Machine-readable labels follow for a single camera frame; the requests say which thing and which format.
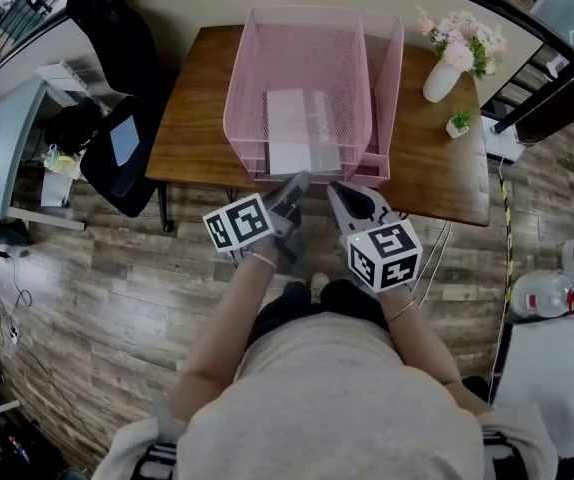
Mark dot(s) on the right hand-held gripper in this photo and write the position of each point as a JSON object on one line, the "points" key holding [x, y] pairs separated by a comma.
{"points": [[384, 255]]}

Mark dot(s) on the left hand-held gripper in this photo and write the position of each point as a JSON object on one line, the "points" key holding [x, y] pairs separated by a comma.
{"points": [[239, 223]]}

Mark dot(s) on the white grey notebook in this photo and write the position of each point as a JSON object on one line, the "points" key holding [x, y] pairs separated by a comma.
{"points": [[292, 158]]}

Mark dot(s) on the pink mesh tray organizer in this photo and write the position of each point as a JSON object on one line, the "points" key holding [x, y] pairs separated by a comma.
{"points": [[312, 58]]}

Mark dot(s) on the person's right forearm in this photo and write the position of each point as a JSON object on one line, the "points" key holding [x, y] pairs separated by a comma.
{"points": [[427, 353]]}

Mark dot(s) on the person's left forearm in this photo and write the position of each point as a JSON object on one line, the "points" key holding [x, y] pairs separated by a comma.
{"points": [[222, 338]]}

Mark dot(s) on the person's white shoe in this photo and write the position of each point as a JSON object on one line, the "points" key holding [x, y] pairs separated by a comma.
{"points": [[319, 285]]}

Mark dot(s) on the person's black trousers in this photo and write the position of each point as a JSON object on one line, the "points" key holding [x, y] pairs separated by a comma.
{"points": [[352, 300]]}

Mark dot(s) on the gold bangle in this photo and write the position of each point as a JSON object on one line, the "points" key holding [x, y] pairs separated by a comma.
{"points": [[401, 310]]}

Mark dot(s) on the brown wooden table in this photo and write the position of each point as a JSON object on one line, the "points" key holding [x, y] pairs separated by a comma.
{"points": [[192, 118]]}

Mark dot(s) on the small plant in white pot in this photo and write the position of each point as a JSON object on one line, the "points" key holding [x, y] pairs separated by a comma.
{"points": [[458, 127]]}

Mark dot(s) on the white ribbed vase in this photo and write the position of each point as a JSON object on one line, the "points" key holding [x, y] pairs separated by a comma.
{"points": [[439, 83]]}

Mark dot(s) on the person's beige shirt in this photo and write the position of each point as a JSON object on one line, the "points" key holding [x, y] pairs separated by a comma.
{"points": [[327, 403]]}

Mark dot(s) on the pink flower bouquet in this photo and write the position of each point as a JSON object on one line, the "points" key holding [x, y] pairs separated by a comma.
{"points": [[462, 43]]}

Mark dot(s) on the dark stair railing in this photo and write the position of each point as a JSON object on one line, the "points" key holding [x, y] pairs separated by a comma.
{"points": [[552, 103]]}

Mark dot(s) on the black office chair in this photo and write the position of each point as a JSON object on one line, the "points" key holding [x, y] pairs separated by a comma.
{"points": [[117, 48]]}

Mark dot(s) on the black bag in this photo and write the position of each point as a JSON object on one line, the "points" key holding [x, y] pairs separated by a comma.
{"points": [[74, 125]]}

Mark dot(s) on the yellow green plastic jug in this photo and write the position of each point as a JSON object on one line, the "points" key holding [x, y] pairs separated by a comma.
{"points": [[64, 160]]}

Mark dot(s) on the white step stool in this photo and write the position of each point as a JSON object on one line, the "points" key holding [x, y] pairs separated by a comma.
{"points": [[57, 190]]}

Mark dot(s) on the white slatted stand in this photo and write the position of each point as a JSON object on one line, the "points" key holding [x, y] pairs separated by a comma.
{"points": [[62, 75]]}

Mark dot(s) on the blue grey desk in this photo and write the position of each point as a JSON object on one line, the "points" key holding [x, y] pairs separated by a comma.
{"points": [[2, 138]]}

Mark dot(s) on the white power strip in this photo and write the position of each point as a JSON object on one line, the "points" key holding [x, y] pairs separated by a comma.
{"points": [[13, 335]]}

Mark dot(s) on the beige partition with black rail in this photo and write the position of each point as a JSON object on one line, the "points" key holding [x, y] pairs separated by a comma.
{"points": [[197, 3]]}

